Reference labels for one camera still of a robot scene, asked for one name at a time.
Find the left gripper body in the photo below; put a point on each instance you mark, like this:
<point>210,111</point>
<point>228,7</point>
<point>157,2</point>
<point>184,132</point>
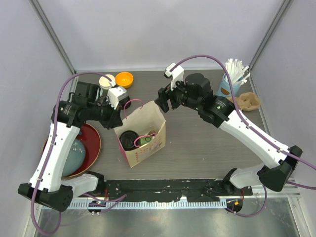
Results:
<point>105,114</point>

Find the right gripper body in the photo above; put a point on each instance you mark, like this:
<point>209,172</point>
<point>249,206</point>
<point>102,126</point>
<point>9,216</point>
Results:
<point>179,96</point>

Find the kraft pink paper bag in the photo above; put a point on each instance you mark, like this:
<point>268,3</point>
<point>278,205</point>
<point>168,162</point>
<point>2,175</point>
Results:
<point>145,120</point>

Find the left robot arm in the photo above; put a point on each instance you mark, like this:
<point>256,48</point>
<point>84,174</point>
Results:
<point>89,102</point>

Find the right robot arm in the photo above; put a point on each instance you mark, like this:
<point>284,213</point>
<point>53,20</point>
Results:
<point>278,164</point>

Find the red round tray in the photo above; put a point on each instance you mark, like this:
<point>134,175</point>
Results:
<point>92,143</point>

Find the orange bowl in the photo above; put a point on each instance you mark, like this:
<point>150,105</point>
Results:
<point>124,79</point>

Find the blue straw holder can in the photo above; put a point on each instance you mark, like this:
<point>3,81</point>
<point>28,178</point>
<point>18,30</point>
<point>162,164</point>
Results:
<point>224,88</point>

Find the blue-grey ceramic plate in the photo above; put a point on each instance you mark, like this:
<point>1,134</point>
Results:
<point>75,158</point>

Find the bundle of white straws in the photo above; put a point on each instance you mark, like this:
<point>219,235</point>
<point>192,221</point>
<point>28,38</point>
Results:
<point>238,73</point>

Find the brown cardboard cup carrier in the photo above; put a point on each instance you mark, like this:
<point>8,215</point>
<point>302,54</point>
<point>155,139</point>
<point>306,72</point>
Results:
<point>248,102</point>

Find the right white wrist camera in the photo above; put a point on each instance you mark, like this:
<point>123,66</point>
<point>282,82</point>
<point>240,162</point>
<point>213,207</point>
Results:
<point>175,75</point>

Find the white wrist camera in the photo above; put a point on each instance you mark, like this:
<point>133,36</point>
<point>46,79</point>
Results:
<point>117,96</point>
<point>175,75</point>

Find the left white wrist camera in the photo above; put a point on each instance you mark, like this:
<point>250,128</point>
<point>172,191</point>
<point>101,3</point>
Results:
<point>117,96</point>

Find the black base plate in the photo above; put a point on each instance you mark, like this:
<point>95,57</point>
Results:
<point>168,190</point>

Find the aluminium frame rail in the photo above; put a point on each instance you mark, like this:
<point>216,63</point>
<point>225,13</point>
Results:
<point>106,201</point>

